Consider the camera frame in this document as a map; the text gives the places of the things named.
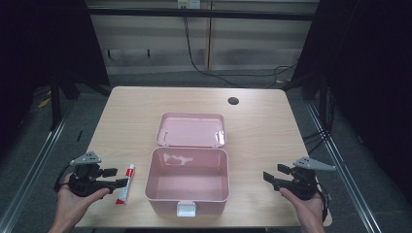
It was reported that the right hand-held gripper cable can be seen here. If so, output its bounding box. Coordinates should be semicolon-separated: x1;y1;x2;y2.
319;185;331;224

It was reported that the yellow floor tape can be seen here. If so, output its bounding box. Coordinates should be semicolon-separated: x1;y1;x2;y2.
36;89;53;110

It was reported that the person's left hand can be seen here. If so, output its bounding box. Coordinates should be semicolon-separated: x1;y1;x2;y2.
52;174;112;228

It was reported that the black floor cable bundle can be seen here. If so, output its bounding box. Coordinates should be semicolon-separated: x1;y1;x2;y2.
302;86;335;155

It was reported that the hand-held gripper cable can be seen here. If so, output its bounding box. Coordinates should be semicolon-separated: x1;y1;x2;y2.
319;185;331;224
53;163;73;193

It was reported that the white tube with red cap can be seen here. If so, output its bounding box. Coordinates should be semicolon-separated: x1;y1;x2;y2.
115;163;136;206

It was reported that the black looped floor cable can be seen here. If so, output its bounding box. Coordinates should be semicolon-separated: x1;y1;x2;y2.
216;64;297;89

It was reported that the pink plastic box with lid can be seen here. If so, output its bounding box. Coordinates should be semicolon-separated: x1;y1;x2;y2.
144;112;230;218

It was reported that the left hand-held gripper cable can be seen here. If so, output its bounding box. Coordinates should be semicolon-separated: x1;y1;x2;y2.
53;163;73;193

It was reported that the dark curtain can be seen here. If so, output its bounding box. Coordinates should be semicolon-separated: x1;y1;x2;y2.
291;0;412;207
0;0;111;159

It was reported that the long black wall cable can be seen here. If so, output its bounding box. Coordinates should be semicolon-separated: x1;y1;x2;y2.
183;15;244;88

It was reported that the white wall socket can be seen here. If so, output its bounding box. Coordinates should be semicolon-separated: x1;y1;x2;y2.
177;0;202;10

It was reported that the black stand post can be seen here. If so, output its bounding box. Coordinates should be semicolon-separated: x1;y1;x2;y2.
50;73;63;131

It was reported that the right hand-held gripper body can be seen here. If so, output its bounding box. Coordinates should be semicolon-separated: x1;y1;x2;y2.
273;156;337;201

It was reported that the black horizontal metal bar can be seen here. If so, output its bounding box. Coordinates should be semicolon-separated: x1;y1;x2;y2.
86;7;317;22

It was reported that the person's right hand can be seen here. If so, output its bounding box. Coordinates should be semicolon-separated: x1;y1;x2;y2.
279;187;326;226

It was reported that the metal floor rail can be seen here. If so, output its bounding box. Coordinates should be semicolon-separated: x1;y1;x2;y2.
305;102;384;233
0;109;72;233

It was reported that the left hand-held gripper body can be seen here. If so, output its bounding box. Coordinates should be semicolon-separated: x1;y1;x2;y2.
66;150;113;198

